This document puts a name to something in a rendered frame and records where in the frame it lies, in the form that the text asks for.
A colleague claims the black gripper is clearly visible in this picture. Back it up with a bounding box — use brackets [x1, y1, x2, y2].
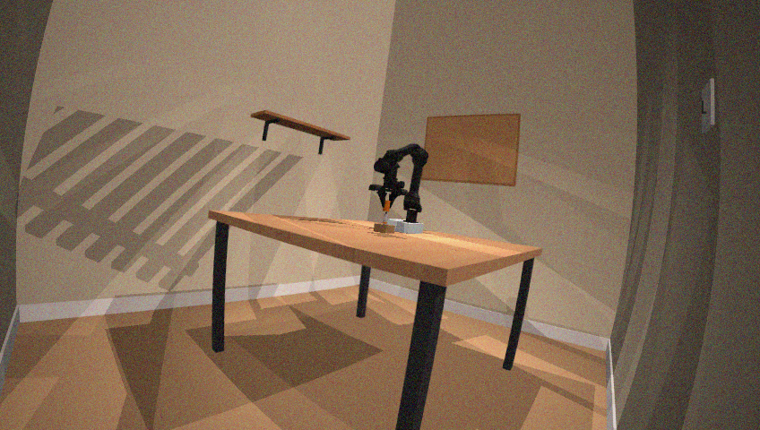
[368, 175, 408, 209]

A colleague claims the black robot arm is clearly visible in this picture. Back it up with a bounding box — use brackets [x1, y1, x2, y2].
[374, 144, 428, 223]

